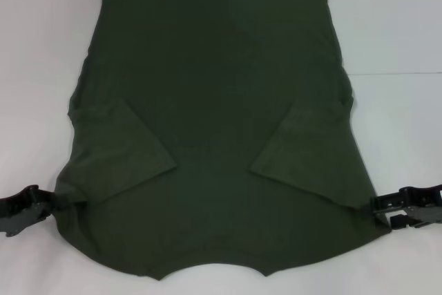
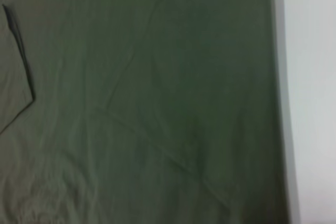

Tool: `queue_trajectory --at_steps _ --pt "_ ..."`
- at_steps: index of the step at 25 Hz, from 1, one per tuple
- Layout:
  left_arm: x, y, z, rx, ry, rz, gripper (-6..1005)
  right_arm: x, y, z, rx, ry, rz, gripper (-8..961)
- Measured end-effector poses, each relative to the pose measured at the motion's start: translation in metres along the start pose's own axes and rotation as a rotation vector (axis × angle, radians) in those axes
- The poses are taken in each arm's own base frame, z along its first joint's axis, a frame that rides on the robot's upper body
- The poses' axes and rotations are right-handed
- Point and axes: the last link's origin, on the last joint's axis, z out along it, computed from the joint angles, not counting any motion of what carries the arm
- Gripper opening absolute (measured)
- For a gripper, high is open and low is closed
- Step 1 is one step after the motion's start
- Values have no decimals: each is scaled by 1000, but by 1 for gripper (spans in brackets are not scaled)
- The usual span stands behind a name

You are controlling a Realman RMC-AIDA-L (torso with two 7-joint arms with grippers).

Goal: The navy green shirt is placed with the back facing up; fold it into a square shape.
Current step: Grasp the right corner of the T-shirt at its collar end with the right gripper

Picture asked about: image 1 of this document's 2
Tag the dark green shirt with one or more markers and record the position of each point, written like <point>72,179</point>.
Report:
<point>214,101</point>

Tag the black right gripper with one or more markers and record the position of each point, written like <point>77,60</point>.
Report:
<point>428,205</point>

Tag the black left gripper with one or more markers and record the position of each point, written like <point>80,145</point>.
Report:
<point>20,212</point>

